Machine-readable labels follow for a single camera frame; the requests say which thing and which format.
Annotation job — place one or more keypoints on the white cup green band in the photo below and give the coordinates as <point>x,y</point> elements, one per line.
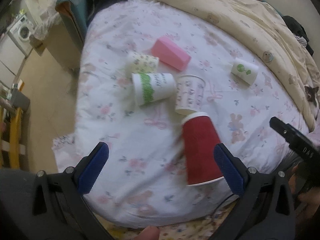
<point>152,87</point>

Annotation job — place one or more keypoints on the floral white bed sheet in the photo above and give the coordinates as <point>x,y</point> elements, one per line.
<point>144,181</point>

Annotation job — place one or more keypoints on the small floral paper cup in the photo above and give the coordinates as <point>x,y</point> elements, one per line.
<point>141,63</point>

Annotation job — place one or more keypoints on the white washing machine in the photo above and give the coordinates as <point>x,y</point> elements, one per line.
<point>20,33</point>

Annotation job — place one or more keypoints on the teal bed frame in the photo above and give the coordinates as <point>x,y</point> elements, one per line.
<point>75,15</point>

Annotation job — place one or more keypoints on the cream bear print duvet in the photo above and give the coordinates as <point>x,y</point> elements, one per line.
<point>262,30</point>

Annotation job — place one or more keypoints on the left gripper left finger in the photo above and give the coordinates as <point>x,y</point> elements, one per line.
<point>59,210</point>

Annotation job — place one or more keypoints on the red corrugated paper cup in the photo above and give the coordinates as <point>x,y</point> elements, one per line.
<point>200,138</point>

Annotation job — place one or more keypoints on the white cup green leaf print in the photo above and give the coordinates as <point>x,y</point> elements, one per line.
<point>246,71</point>

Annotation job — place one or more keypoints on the dark clothes by wall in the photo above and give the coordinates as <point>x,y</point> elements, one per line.
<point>299,32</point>

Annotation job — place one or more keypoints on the person's hand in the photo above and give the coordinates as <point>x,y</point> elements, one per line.
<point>149,233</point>

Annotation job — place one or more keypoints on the pink paper cup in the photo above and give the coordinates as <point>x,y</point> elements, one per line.
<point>170,53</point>

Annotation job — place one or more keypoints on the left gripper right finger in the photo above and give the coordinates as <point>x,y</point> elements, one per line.
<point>265,207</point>

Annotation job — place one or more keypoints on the white cup pink pattern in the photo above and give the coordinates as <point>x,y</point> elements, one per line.
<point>190,93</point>

